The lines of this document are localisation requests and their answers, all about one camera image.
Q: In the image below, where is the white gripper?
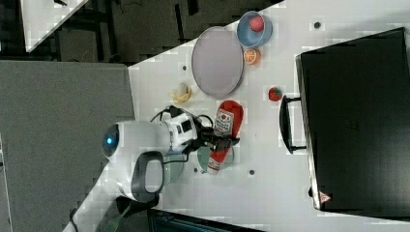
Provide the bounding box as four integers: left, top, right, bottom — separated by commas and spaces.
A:
163, 105, 240, 154

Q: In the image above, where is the red ketchup bottle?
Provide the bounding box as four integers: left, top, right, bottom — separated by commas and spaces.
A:
207, 101, 244, 175

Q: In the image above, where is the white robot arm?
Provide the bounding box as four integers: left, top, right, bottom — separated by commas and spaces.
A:
62, 101, 244, 232

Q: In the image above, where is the grey round plate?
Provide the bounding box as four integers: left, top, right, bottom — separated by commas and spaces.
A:
191, 26, 244, 99

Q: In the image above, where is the green mug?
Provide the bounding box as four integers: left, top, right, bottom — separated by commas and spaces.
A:
197, 147, 235, 173

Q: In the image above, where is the green colander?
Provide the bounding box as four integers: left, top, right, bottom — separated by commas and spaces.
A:
163, 154, 185, 187

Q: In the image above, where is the peeled banana toy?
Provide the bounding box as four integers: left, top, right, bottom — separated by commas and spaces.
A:
170, 83, 192, 103

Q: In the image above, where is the red strawberry toy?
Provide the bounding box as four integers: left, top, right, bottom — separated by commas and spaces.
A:
268, 87, 282, 102

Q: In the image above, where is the orange slice toy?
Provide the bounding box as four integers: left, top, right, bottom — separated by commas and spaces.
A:
244, 48, 261, 65

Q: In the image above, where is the blue bowl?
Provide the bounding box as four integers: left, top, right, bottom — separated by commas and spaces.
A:
236, 11, 273, 47

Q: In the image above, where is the red ball in bowl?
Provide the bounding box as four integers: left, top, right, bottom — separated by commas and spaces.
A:
249, 16, 264, 33

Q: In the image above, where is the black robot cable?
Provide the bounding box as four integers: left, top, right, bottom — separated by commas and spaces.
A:
149, 105, 215, 163

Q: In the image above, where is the blue metal rail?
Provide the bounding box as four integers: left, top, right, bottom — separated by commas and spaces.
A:
147, 210, 262, 232

